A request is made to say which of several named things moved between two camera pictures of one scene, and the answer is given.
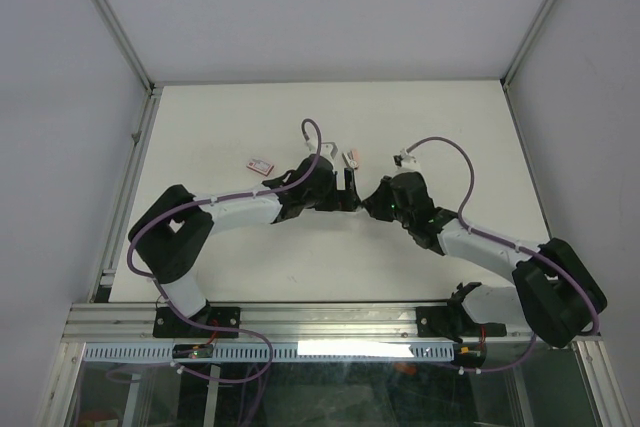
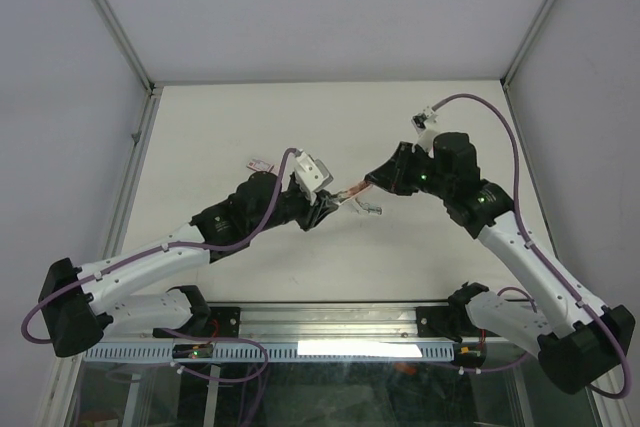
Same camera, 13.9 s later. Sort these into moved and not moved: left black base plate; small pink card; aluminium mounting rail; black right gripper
Moved: black right gripper
Not moved: aluminium mounting rail; left black base plate; small pink card
